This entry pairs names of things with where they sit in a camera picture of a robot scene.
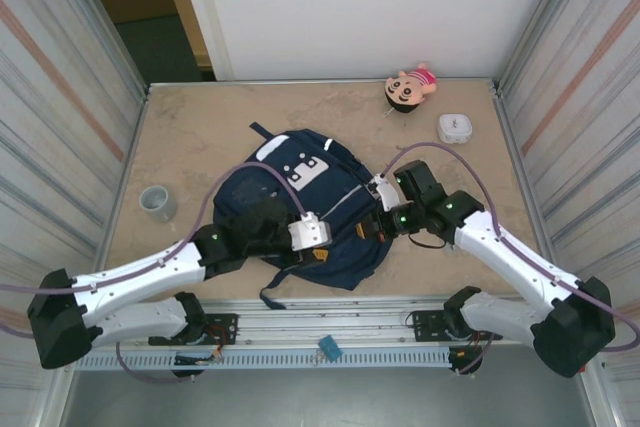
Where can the navy blue backpack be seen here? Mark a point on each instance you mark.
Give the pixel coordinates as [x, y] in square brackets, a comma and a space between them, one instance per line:
[320, 182]

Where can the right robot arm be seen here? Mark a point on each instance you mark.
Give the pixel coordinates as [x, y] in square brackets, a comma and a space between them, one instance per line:
[525, 267]

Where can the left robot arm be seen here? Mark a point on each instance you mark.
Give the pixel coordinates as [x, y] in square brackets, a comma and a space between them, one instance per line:
[130, 277]

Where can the white square box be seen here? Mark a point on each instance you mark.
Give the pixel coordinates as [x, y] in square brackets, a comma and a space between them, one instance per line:
[455, 129]

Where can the blue binder clip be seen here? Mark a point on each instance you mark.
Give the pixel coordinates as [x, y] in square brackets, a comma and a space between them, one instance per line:
[330, 348]

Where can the grey plastic cup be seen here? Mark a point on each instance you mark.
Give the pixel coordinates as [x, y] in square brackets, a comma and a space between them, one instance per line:
[156, 202]

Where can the plush doll with pink shirt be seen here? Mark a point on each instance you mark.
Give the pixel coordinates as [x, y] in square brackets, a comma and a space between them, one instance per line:
[406, 92]

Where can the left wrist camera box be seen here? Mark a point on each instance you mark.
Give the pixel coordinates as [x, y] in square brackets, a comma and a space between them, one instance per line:
[310, 232]

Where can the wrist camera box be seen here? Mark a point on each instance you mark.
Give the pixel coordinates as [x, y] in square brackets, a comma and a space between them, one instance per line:
[310, 232]
[385, 192]

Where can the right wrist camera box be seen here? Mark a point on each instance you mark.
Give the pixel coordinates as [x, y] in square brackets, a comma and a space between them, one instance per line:
[385, 192]

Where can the aluminium rail frame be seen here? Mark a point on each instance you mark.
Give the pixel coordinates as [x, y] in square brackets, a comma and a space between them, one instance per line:
[325, 307]

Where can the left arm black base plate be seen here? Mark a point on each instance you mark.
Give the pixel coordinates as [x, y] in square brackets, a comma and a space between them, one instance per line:
[222, 329]

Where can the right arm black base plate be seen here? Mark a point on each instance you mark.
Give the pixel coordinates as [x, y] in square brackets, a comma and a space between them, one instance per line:
[427, 324]

